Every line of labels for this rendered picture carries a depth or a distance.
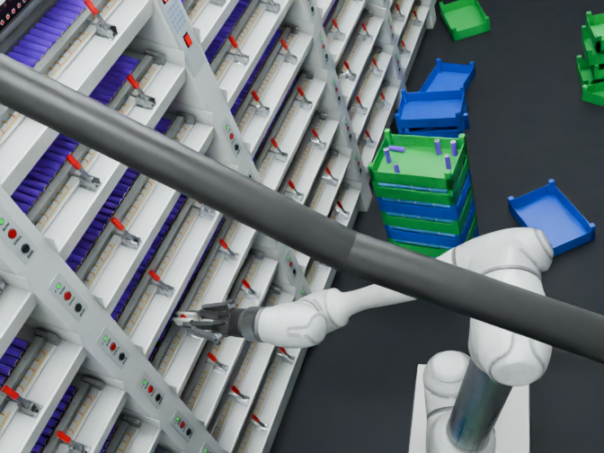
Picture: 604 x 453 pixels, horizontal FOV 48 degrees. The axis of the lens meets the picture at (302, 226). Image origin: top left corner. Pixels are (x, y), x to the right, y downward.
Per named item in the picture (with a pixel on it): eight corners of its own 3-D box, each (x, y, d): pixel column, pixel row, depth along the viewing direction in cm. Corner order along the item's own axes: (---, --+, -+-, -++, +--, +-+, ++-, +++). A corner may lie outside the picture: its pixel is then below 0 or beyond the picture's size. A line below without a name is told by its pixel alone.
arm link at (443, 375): (484, 375, 198) (478, 334, 182) (489, 434, 186) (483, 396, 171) (428, 377, 202) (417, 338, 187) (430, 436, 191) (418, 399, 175)
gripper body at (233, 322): (248, 345, 173) (219, 342, 178) (261, 317, 178) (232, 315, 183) (235, 329, 168) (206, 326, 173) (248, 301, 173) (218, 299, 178)
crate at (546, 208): (595, 238, 261) (596, 225, 256) (547, 260, 261) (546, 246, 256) (553, 191, 283) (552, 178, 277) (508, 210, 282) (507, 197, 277)
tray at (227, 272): (259, 229, 216) (260, 211, 209) (178, 401, 182) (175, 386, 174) (200, 210, 219) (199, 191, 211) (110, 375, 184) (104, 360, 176)
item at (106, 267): (214, 137, 188) (213, 101, 177) (108, 318, 154) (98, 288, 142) (146, 116, 191) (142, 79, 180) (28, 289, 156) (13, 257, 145)
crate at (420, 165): (467, 150, 244) (465, 133, 238) (452, 190, 233) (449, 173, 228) (389, 144, 258) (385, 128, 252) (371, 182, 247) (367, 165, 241)
